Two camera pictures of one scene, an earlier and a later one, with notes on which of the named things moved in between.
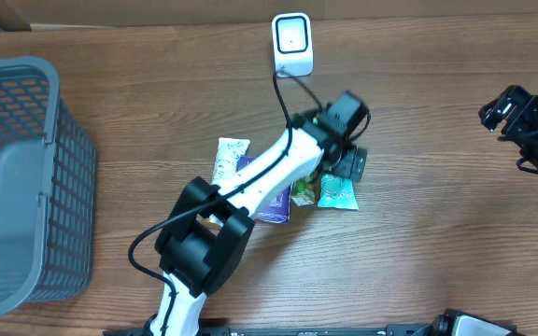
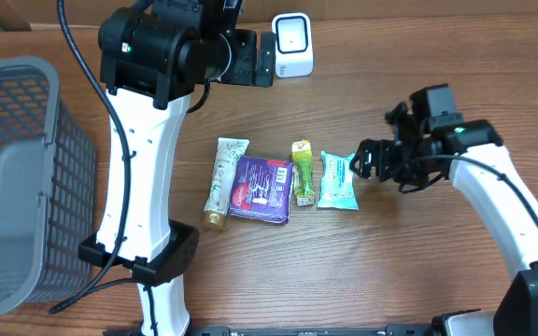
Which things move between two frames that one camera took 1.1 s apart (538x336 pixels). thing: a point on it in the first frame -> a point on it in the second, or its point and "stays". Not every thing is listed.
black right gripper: [525, 107] -> [388, 149]
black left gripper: [357, 161] -> [242, 45]
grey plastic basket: [33, 189] stays
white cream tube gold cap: [229, 151] stays
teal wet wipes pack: [337, 192] stays
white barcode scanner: [292, 44] stays
